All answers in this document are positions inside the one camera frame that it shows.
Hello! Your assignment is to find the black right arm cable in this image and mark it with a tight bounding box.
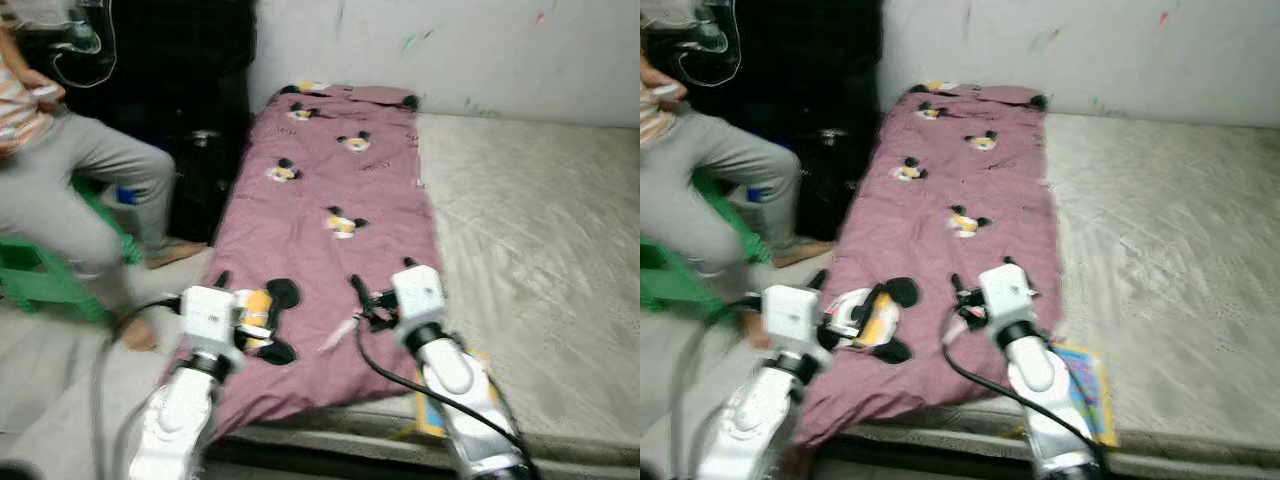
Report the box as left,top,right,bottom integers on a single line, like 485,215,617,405
940,315,1106,471
352,320,531,471

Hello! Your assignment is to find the pink cartoon mouse blanket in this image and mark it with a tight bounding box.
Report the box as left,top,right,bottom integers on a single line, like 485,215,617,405
790,83,1066,451
165,83,446,441

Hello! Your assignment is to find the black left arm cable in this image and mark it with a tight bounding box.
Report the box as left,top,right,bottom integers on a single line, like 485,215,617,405
90,295,186,480
668,295,766,480

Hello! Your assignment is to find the blue yellow children's book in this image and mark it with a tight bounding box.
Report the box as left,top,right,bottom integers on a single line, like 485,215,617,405
1045,340,1119,448
405,350,496,441

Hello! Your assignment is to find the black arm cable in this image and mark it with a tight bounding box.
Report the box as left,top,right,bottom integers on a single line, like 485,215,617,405
940,315,1106,471
668,295,766,480
90,295,186,480
352,320,531,471

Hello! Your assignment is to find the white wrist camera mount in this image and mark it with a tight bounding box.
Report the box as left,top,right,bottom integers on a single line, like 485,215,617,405
180,285,241,356
392,265,448,336
978,264,1036,331
762,285,826,356

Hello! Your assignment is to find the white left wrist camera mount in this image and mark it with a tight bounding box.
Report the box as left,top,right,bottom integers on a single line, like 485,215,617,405
762,285,826,356
180,285,241,356

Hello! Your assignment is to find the quilted beige bed mattress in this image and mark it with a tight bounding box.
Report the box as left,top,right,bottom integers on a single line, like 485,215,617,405
215,110,641,471
810,110,1280,471

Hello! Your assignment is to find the person in striped shirt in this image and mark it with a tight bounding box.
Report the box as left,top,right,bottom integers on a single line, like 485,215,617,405
640,55,836,346
0,20,211,351

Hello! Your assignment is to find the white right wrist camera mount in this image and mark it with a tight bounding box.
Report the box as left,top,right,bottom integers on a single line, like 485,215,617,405
392,265,448,336
978,264,1036,331

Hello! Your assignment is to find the black suitcase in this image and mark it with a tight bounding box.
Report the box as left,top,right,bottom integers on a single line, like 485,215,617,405
690,0,886,241
45,0,259,246

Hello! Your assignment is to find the green plastic stool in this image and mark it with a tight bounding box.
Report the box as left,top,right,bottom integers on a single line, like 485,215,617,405
640,170,761,316
0,175,141,323

